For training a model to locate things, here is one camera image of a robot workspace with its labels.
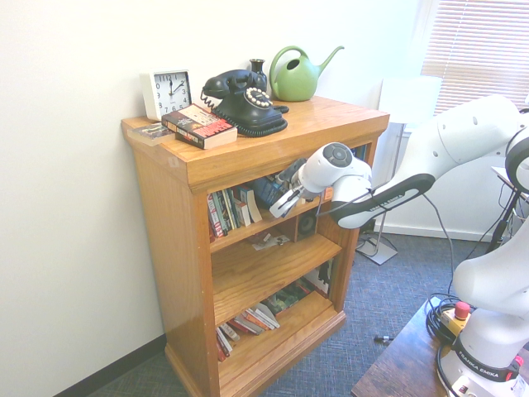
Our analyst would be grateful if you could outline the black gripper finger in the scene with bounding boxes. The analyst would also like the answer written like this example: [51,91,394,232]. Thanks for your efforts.
[276,162,308,189]

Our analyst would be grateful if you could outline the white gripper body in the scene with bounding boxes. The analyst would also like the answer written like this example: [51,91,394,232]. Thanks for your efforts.
[269,185,311,220]

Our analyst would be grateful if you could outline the blue cover paperback book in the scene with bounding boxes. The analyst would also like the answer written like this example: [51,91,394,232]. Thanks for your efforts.
[250,165,290,210]

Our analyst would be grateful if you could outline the dark red spine book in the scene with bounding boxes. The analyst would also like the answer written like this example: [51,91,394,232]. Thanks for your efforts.
[207,193,228,240]

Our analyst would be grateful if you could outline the black white cover book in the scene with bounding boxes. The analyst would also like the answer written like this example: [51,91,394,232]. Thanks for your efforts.
[316,259,335,298]

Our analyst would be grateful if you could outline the dark green cover book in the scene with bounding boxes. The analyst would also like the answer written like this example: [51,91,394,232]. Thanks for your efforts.
[264,283,315,318]

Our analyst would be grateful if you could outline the red black paperback book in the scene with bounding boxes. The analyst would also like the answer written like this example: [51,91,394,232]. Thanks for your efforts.
[160,103,239,151]

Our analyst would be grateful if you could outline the small dark paperback book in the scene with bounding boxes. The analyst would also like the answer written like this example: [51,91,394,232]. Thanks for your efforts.
[126,122,174,146]

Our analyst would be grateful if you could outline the wooden speaker box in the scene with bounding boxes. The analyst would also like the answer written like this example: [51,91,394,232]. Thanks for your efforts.
[274,210,322,244]

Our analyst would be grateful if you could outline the cream paged upright paperback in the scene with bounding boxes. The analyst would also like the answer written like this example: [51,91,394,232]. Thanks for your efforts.
[233,185,264,227]

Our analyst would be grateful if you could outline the loose paper cards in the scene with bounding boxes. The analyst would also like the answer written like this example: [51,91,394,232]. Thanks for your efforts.
[251,231,290,251]

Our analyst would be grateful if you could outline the black rotary telephone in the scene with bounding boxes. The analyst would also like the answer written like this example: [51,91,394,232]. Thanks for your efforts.
[200,69,290,138]

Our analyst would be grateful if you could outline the green plastic watering can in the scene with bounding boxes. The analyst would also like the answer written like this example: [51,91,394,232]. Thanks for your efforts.
[269,45,346,103]

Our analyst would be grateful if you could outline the white leaning paperback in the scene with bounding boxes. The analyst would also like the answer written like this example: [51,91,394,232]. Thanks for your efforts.
[252,303,281,331]

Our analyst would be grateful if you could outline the wooden bookshelf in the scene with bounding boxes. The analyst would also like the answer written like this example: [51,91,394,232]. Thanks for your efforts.
[120,95,391,397]

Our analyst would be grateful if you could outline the black glossy vase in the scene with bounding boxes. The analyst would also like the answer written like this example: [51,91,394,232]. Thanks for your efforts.
[249,58,268,90]

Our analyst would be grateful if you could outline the white floor lamp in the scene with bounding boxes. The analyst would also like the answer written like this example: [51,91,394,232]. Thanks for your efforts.
[355,75,443,265]

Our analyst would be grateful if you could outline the white square alarm clock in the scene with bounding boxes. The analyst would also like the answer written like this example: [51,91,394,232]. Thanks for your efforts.
[139,69,193,122]

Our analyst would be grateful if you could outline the dark wooden table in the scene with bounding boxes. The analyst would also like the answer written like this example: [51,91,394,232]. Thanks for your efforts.
[350,295,529,397]

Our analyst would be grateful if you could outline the red yellow emergency stop button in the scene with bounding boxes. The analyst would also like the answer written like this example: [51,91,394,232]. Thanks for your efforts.
[441,301,472,338]

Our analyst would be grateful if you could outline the window blinds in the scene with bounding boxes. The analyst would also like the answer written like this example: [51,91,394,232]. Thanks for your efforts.
[420,0,529,127]

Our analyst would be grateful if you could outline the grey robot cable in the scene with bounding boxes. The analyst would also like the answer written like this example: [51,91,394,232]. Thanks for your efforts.
[316,185,460,299]

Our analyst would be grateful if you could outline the black coiled cable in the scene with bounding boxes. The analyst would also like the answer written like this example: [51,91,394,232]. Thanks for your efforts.
[425,293,460,344]

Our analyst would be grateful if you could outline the black camera stand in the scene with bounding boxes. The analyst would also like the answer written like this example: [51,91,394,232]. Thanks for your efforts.
[490,165,529,253]

